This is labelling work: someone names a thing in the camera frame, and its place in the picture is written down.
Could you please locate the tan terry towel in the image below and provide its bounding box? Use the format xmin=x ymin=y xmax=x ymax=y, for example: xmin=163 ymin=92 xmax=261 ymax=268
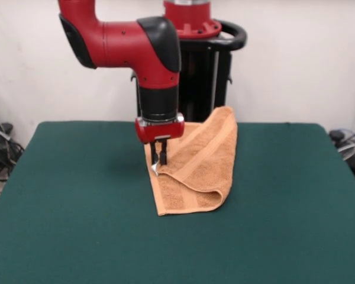
xmin=144 ymin=105 xmax=239 ymax=217

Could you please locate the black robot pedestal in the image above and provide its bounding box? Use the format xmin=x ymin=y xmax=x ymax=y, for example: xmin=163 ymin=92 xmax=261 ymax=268
xmin=129 ymin=19 xmax=249 ymax=122

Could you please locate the black cable tangle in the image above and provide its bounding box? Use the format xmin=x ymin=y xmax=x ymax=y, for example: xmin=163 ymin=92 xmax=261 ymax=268
xmin=0 ymin=122 xmax=26 ymax=182

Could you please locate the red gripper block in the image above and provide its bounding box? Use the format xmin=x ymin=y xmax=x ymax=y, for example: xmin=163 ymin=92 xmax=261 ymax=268
xmin=135 ymin=112 xmax=186 ymax=167

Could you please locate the dark green table cloth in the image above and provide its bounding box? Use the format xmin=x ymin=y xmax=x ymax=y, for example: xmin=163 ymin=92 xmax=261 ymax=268
xmin=0 ymin=121 xmax=355 ymax=284

